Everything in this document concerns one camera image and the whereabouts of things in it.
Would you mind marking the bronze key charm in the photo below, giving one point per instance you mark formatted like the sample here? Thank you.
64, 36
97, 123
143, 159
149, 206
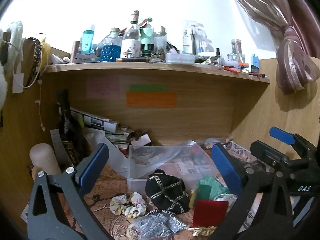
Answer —
98, 200

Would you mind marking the clear holder with tools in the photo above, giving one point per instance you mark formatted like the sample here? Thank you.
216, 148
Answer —
193, 37

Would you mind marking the small blue box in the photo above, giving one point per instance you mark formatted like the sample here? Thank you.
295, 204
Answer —
255, 63

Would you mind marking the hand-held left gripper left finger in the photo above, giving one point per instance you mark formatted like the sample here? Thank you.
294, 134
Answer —
93, 163

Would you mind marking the silver glitter fabric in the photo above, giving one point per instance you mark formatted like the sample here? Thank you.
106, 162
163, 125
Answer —
155, 225

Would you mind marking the pink paper note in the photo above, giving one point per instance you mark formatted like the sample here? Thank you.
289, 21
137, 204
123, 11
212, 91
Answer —
103, 88

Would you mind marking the white paper tag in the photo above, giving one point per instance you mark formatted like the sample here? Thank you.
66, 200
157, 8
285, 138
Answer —
18, 83

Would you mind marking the orange paper note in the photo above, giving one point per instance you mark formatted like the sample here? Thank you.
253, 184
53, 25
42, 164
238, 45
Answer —
150, 99

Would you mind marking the brown cardboard tube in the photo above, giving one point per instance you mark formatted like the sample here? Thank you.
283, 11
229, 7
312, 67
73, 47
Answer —
74, 52

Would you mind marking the dark green felt piece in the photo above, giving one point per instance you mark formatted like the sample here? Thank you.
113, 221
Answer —
203, 192

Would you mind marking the red felt sheet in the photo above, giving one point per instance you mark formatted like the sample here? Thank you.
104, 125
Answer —
210, 213

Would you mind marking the mauve striped curtain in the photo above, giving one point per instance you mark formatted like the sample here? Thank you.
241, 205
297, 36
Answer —
287, 30

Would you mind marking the floral fabric scrunchie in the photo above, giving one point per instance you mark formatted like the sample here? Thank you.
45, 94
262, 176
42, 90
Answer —
128, 204

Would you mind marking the mint green cloth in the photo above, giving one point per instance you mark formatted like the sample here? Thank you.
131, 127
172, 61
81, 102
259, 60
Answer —
217, 186

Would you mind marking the gold leaf hair clip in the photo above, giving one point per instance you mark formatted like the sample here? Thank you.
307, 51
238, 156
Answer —
203, 231

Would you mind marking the small glass jar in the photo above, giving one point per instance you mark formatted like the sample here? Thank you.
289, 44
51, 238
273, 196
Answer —
236, 47

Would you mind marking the round bottle with cork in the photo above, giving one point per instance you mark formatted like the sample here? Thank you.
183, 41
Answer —
110, 48

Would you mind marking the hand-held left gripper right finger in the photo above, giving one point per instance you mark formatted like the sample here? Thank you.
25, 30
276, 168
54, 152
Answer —
226, 167

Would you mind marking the clear bottle with white label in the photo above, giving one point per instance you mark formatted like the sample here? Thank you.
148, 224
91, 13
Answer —
130, 42

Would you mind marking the printed brown table cover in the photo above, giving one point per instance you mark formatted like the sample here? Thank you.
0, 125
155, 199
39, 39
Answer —
107, 187

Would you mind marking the wooden rounded peg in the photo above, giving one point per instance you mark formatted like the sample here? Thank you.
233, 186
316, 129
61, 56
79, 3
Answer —
43, 158

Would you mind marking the mint green pump bottle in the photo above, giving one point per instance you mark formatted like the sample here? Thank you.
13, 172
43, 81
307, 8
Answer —
147, 37

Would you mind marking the stack of newspapers and booklets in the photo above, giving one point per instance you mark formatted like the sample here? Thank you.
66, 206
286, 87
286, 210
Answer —
105, 127

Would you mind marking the clear plastic storage box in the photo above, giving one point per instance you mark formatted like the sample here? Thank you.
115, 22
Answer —
172, 162

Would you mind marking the white fluffy plush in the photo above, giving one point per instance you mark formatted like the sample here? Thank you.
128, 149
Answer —
12, 45

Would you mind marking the wooden shelf board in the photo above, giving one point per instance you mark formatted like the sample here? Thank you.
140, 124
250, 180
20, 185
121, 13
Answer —
155, 68

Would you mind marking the dark glass bottle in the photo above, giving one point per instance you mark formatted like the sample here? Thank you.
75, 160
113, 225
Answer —
66, 125

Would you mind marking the clear flat plastic case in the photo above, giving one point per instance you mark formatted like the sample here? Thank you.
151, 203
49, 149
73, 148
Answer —
180, 58

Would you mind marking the clear plastic bag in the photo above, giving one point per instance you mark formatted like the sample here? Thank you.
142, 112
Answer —
107, 150

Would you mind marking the blue liquid slim bottle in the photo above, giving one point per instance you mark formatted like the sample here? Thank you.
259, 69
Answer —
88, 41

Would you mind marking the green paper note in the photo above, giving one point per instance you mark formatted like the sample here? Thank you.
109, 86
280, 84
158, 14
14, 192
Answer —
148, 88

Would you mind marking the orange marker pen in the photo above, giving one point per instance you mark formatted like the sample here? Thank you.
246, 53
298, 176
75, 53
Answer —
241, 65

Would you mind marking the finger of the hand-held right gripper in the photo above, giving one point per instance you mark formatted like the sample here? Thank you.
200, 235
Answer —
281, 135
267, 152

